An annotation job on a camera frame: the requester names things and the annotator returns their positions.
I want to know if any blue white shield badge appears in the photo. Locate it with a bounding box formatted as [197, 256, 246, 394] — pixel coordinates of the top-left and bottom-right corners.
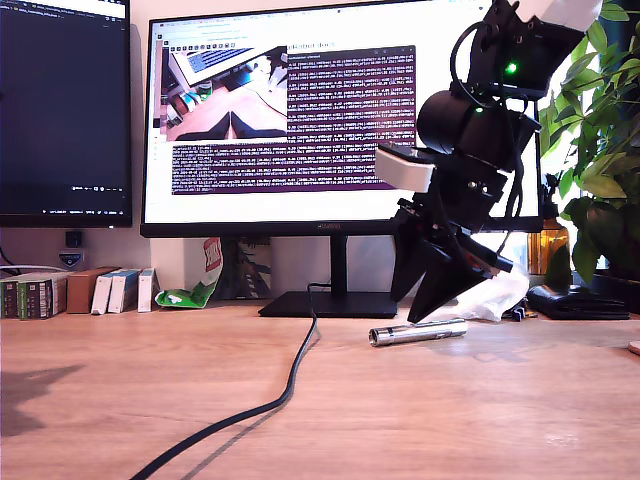
[57, 248, 85, 273]

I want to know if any grey patterned carton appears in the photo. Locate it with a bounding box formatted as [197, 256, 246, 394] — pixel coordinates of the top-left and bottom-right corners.
[219, 237, 272, 301]

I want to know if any black Huawei computer monitor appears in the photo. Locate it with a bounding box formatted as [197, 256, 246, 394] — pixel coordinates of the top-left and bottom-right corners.
[139, 0, 545, 319]

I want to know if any green snack bag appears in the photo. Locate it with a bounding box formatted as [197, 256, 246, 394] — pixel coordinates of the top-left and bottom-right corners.
[153, 237, 224, 310]

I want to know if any green leafy houseplant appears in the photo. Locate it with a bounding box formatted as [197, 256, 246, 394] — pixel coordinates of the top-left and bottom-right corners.
[537, 0, 640, 287]

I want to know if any small white blue box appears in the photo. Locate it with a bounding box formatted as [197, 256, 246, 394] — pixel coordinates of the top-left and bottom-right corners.
[137, 268, 160, 314]
[90, 272, 121, 317]
[107, 270, 142, 315]

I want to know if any crumpled white plastic bag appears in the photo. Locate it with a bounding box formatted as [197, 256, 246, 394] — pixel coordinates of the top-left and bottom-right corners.
[455, 262, 531, 322]

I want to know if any thin black wall cable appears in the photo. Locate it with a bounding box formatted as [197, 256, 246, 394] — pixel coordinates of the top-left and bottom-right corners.
[0, 247, 21, 278]

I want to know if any black hanging arm cable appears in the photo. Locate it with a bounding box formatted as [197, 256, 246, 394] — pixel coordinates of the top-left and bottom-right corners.
[497, 99, 527, 261]

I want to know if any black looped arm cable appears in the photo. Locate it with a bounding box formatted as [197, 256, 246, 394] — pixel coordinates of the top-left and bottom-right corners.
[448, 22, 501, 101]

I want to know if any green printed box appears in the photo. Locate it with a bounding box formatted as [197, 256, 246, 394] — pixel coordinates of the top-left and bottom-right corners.
[0, 277, 21, 320]
[17, 273, 69, 320]

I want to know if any dark-screen computer monitor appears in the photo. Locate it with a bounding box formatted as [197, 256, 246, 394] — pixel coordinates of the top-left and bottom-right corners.
[0, 0, 134, 230]

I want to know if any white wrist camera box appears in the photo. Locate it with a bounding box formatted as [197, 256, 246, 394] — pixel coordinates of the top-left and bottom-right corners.
[374, 142, 434, 194]

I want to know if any black leather wallet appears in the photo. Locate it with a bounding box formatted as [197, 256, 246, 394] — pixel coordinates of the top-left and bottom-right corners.
[527, 284, 631, 321]

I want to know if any amber glass spray bottle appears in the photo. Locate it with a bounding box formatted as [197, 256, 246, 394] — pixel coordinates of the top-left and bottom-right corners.
[527, 173, 571, 277]

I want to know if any dark plant pot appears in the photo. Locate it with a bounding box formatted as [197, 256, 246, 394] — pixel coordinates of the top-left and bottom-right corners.
[587, 272, 640, 316]

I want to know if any thick black table cable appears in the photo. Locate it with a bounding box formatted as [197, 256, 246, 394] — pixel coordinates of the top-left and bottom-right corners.
[127, 282, 331, 480]

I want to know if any thin white cable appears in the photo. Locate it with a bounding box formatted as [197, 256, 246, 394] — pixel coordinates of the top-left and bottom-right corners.
[0, 265, 66, 276]

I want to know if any brown cardboard box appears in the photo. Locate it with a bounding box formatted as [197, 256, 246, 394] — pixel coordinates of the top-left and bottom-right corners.
[66, 267, 121, 315]

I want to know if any metallic silver laser pointer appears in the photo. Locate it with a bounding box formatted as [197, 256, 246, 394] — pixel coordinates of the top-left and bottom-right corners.
[368, 317, 469, 348]

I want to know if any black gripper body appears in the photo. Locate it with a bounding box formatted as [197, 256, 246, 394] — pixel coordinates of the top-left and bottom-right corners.
[398, 172, 512, 274]

